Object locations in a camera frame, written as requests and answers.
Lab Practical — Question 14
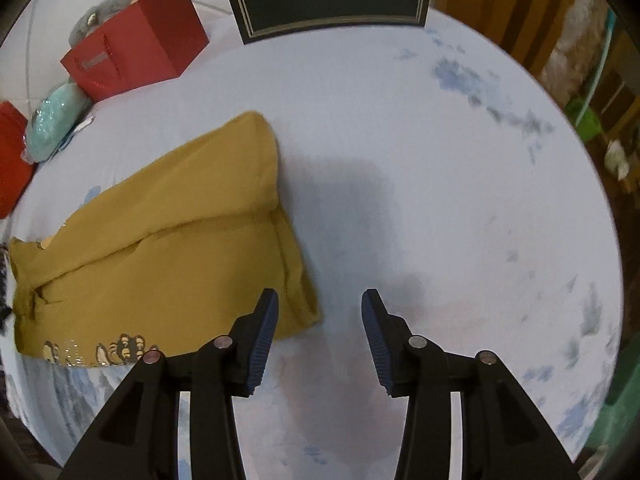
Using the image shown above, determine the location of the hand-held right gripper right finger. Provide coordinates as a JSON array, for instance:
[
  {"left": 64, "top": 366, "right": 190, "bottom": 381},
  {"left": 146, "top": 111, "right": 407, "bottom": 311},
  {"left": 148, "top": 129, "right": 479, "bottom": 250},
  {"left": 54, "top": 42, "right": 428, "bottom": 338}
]
[{"left": 361, "top": 288, "right": 583, "bottom": 480}]

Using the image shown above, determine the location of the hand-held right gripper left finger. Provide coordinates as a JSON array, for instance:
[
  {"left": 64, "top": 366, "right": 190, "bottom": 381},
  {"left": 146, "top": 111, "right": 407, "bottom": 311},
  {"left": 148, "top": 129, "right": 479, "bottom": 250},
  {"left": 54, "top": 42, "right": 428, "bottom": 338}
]
[{"left": 57, "top": 288, "right": 279, "bottom": 480}]

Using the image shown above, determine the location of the mustard yellow printed shirt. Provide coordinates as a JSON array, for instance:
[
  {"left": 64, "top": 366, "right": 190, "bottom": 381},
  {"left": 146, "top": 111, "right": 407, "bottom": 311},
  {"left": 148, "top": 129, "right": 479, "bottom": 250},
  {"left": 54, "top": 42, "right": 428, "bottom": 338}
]
[{"left": 9, "top": 111, "right": 322, "bottom": 370}]

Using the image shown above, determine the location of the black white patterned cloth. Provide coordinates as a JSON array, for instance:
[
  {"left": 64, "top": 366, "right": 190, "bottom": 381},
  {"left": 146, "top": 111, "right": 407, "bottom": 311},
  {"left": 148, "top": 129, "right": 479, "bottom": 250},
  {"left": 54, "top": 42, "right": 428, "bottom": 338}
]
[{"left": 0, "top": 252, "right": 9, "bottom": 333}]

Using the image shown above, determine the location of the teal bundle in plastic bag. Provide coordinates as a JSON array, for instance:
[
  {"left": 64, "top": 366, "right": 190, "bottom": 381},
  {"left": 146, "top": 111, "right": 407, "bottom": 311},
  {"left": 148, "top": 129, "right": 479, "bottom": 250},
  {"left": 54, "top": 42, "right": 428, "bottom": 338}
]
[{"left": 25, "top": 81, "right": 94, "bottom": 163}]

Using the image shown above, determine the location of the green plastic object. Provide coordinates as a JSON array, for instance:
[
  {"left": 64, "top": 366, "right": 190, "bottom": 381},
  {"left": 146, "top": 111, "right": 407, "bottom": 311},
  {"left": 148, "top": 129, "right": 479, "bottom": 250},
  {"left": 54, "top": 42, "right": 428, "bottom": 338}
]
[{"left": 565, "top": 97, "right": 604, "bottom": 142}]

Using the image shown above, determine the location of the red plastic suitcase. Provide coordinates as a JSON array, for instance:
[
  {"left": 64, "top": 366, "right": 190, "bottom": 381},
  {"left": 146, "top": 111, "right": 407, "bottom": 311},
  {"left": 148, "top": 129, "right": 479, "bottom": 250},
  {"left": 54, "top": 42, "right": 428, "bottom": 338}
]
[{"left": 0, "top": 101, "right": 37, "bottom": 220}]

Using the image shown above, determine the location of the red paper shopping bag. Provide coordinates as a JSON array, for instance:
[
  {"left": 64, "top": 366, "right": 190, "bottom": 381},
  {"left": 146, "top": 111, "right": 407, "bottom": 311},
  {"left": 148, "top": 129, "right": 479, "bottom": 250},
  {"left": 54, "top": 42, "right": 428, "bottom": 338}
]
[{"left": 60, "top": 0, "right": 210, "bottom": 104}]

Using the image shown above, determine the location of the grey plush toy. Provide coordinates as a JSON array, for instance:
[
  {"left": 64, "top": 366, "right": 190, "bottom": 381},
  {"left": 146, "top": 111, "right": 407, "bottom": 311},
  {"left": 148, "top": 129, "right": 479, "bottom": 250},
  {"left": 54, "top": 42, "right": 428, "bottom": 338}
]
[{"left": 67, "top": 0, "right": 151, "bottom": 47}]

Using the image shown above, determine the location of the white padded headboard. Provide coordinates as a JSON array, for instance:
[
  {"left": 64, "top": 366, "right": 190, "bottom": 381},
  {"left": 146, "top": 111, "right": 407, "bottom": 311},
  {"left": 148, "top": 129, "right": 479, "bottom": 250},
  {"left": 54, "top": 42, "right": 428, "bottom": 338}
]
[{"left": 0, "top": 0, "right": 236, "bottom": 108}]

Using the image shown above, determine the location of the wooden bed frame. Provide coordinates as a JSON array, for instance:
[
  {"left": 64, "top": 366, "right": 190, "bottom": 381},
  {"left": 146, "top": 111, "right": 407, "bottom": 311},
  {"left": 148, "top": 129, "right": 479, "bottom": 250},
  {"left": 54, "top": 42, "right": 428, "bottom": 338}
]
[{"left": 430, "top": 0, "right": 601, "bottom": 78}]

